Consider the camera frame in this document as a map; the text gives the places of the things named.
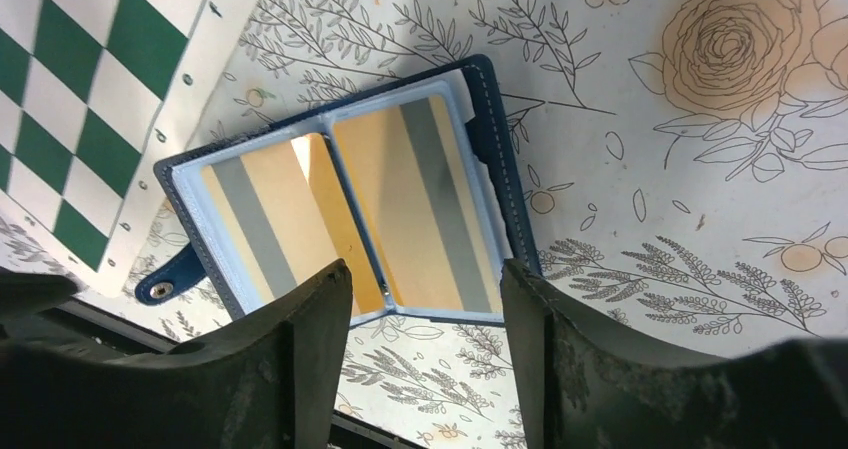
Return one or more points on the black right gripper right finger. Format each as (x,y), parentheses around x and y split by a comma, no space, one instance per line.
(586,381)

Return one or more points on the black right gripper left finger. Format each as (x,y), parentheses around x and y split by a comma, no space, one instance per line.
(266,380)

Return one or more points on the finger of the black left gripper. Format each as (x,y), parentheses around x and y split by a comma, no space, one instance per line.
(24,294)

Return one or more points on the blue leather card holder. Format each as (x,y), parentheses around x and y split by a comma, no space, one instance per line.
(472,94)

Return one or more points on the green white chessboard mat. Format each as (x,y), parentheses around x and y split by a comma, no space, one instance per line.
(93,94)

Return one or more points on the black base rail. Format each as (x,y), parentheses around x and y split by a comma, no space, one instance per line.
(124,337)

